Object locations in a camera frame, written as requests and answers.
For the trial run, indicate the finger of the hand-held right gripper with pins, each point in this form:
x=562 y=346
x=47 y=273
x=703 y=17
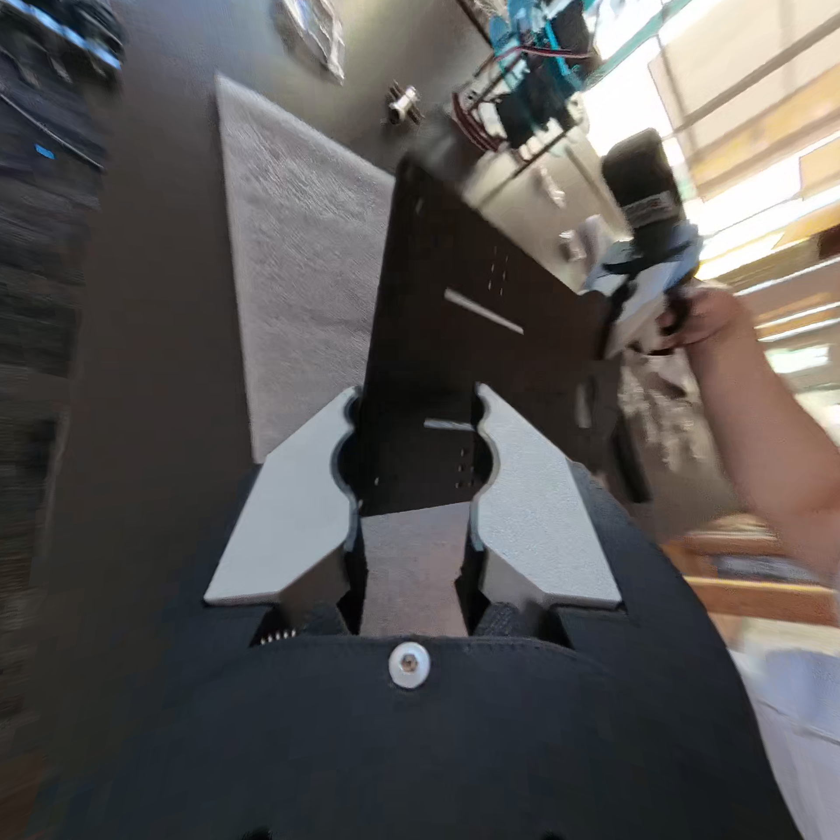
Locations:
x=640 y=305
x=604 y=269

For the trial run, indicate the person's white shirt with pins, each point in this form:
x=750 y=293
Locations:
x=794 y=715

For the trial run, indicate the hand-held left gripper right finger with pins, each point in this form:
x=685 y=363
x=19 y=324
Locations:
x=544 y=518

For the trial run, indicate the dark desk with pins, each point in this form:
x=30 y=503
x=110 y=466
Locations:
x=170 y=328

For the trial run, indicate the clear plastic bag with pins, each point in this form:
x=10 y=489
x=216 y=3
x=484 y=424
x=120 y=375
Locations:
x=312 y=36

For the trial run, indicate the small silver metal part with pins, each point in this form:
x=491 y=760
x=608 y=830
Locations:
x=550 y=185

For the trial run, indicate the grey felt mat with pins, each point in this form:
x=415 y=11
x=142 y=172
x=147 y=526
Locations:
x=295 y=249

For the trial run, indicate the window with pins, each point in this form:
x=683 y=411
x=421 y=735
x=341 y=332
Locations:
x=741 y=79

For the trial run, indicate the black metal plate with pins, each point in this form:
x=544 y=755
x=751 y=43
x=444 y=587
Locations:
x=459 y=275

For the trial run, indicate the wooden chair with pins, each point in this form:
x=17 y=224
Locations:
x=754 y=584

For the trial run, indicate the person's right forearm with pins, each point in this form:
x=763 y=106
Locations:
x=774 y=433

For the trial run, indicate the person's right hand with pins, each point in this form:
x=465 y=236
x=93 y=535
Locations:
x=712 y=318

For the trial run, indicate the blue acrylic toy robot arm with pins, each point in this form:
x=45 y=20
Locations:
x=544 y=72

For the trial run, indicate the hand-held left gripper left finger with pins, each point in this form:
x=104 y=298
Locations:
x=289 y=512

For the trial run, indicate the small metal motor part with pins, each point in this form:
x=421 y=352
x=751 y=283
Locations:
x=403 y=103

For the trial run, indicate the small white metal part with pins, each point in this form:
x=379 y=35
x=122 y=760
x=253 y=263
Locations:
x=583 y=239

